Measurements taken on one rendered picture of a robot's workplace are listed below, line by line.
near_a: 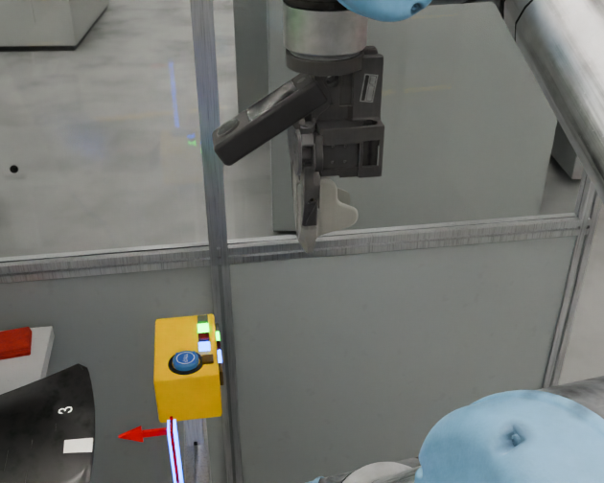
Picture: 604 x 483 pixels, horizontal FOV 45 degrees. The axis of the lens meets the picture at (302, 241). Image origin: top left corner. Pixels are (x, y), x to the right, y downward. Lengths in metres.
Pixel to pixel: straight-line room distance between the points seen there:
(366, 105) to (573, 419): 0.42
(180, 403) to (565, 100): 0.83
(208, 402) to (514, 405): 0.87
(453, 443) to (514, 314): 1.54
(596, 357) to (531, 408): 2.71
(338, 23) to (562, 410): 0.40
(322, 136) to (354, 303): 1.07
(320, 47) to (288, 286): 1.06
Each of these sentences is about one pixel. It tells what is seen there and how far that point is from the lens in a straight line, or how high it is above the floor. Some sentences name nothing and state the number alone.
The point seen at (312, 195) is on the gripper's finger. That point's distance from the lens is 0.68.
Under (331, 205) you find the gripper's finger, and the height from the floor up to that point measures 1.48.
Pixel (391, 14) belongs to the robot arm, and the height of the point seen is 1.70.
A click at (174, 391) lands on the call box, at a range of 1.16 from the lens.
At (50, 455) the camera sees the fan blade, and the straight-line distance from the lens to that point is 0.91.
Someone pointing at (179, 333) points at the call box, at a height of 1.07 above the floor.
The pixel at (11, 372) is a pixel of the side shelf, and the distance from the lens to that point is 1.56.
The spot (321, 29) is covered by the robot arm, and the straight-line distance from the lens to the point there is 0.64.
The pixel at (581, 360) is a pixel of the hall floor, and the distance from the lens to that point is 3.01.
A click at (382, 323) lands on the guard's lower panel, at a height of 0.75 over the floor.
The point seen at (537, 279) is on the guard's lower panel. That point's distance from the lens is 1.84.
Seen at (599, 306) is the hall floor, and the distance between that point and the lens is 3.34.
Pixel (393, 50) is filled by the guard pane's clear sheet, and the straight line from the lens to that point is 1.47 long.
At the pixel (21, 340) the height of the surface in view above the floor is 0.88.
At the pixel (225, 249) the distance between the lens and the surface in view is 1.57.
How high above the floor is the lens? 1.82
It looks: 31 degrees down
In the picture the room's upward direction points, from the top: straight up
